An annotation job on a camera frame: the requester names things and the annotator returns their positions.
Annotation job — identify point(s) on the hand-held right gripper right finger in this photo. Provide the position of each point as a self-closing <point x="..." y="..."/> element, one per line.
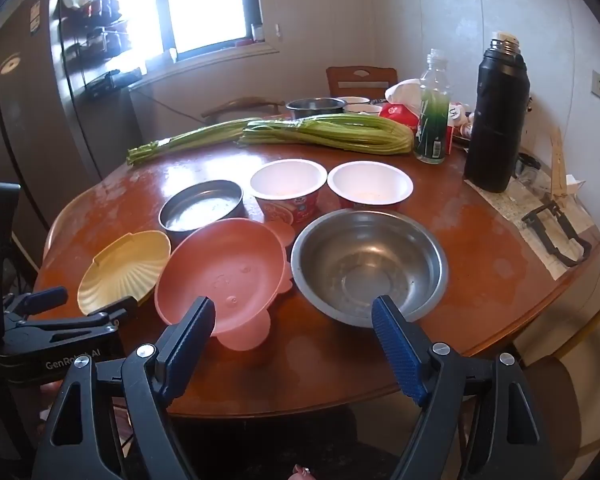
<point x="397" y="350"/>

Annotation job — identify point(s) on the small bottle on windowsill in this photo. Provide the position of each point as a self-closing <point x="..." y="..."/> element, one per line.
<point x="257" y="32"/>

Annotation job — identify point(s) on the yellow frame chair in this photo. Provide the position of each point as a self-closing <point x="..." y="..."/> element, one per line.
<point x="545" y="385"/>

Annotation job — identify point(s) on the thin celery bunch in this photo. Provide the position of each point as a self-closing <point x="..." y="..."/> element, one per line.
<point x="180" y="140"/>

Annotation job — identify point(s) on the small stainless steel bowl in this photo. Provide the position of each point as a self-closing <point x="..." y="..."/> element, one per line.
<point x="315" y="107"/>

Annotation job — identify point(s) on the printed paper sheet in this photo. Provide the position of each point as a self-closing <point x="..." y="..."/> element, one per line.
<point x="510" y="205"/>

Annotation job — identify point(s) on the grey refrigerator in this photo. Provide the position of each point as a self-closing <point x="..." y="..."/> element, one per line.
<point x="35" y="125"/>

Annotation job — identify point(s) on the round metal pan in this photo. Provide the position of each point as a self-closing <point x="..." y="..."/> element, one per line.
<point x="200" y="207"/>

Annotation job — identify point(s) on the black storage rack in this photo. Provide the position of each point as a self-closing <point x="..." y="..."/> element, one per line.
<point x="100" y="40"/>

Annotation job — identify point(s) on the yellow shell-shaped plate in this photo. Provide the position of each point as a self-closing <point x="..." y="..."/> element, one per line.
<point x="120" y="270"/>

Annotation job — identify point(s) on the pink plastic plate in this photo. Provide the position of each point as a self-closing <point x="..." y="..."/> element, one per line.
<point x="220" y="275"/>

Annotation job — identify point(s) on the white ceramic bowl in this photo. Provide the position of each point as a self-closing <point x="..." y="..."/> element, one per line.
<point x="352" y="100"/>
<point x="362" y="109"/>

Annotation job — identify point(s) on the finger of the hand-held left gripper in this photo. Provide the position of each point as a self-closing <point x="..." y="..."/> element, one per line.
<point x="45" y="297"/>
<point x="115" y="307"/>

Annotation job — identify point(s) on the white plastic bag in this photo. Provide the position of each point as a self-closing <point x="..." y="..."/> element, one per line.
<point x="405" y="91"/>

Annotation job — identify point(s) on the black thermos flask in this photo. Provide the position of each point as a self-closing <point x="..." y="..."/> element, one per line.
<point x="497" y="110"/>

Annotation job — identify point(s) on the curved dark wooden chair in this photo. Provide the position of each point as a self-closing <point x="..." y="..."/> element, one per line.
<point x="245" y="106"/>

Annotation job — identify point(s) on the red snack packet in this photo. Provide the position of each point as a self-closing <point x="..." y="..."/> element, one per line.
<point x="397" y="115"/>

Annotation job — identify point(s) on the brown wooden chair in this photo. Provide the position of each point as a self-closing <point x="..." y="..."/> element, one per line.
<point x="362" y="77"/>

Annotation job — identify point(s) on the clear bottle with green label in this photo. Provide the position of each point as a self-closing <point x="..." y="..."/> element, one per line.
<point x="432" y="125"/>

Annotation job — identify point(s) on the large stainless steel bowl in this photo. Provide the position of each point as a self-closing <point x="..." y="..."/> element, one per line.
<point x="370" y="260"/>

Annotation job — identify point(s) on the window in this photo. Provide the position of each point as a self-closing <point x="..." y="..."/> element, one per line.
<point x="205" y="0"/>

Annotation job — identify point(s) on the black metal clip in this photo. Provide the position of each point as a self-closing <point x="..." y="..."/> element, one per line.
<point x="555" y="240"/>

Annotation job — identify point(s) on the red instant noodle bowl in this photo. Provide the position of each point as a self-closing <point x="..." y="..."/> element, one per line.
<point x="287" y="180"/>
<point x="370" y="182"/>

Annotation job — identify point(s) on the thick celery bunch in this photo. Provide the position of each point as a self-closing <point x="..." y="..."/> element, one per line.
<point x="330" y="132"/>

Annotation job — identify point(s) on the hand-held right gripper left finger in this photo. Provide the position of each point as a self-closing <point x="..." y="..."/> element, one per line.
<point x="190" y="345"/>

